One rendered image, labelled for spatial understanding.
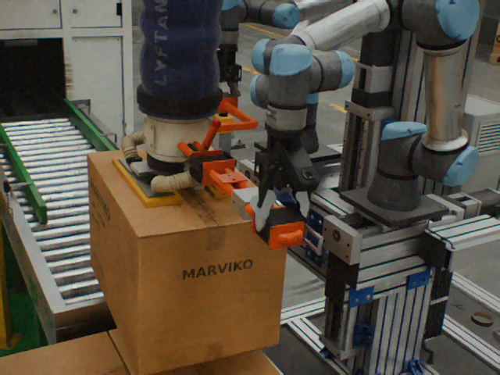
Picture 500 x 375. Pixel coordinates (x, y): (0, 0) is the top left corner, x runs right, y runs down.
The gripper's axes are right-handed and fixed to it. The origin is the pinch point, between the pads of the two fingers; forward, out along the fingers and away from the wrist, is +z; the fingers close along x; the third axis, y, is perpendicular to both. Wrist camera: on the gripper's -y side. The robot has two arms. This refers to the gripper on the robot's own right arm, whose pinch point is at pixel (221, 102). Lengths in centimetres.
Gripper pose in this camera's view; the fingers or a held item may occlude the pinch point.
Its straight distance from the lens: 215.7
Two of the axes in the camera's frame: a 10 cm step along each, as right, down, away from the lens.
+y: 4.2, 3.8, -8.2
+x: 9.0, -1.2, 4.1
